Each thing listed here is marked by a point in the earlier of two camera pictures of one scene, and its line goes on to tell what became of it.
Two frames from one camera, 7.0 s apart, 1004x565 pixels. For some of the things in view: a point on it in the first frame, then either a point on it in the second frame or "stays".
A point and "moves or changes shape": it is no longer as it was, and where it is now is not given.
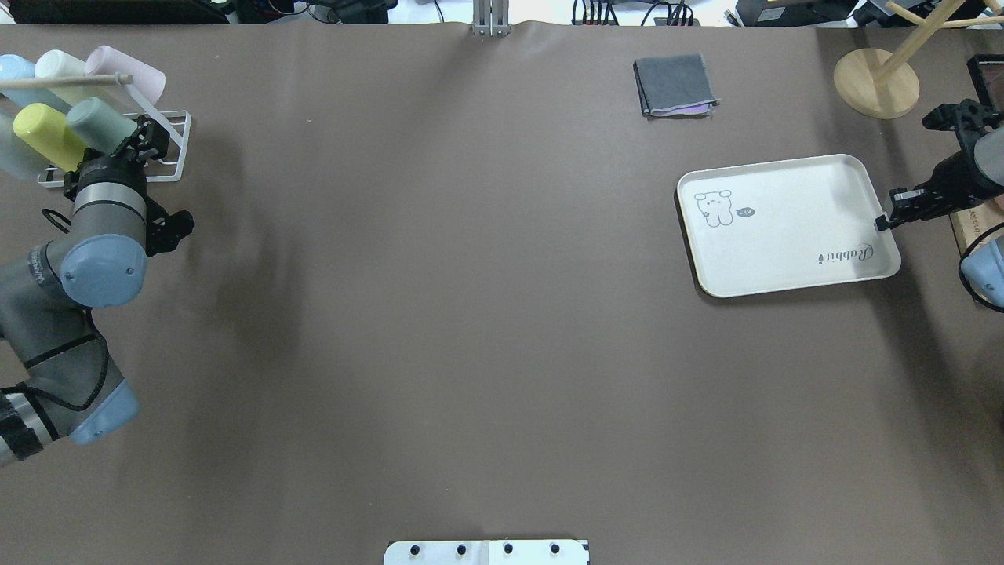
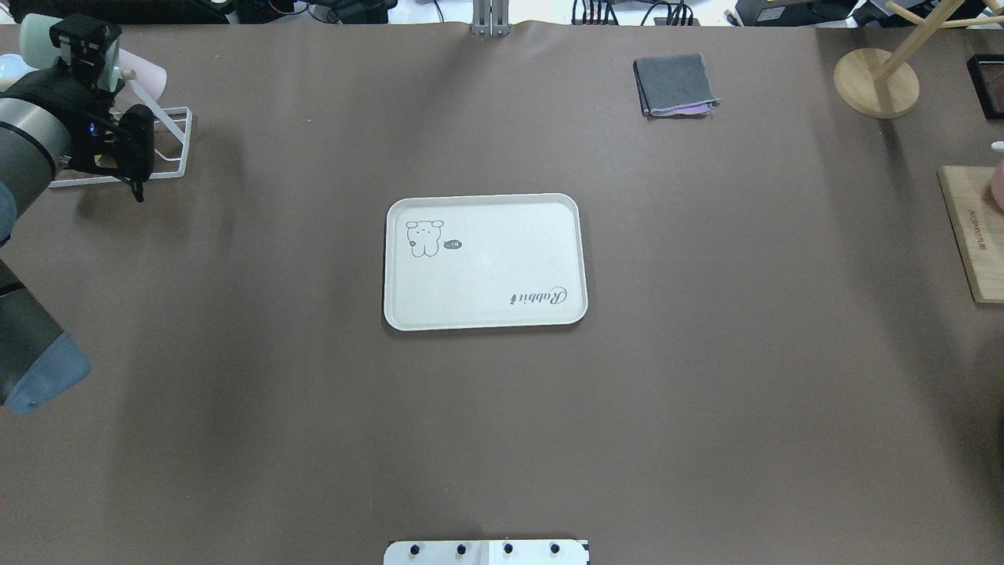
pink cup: x=106 y=60 stays
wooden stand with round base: x=878 y=83 stays
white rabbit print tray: x=783 y=224 to x=485 y=262
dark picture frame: x=986 y=71 stays
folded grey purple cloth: x=674 y=85 stays
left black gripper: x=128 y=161 to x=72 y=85
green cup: x=99 y=126 moves or changes shape
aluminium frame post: x=491 y=18 stays
